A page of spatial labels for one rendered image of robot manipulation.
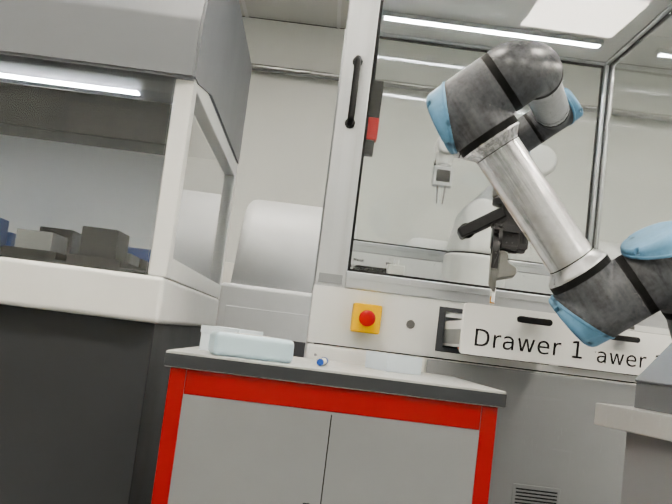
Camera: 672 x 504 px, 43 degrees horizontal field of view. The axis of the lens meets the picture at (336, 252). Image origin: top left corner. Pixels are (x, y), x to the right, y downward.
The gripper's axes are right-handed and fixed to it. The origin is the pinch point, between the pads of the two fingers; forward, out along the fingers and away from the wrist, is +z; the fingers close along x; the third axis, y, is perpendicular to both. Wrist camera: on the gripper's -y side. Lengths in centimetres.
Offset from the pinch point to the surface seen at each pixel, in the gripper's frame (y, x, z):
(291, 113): -120, 325, -129
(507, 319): 3.7, -10.7, 7.9
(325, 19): -103, 314, -189
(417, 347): -15.5, 20.6, 15.5
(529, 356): 9.1, -9.7, 15.2
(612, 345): 32.9, 26.3, 9.1
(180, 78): -75, -14, -38
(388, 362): -20.6, -10.0, 20.0
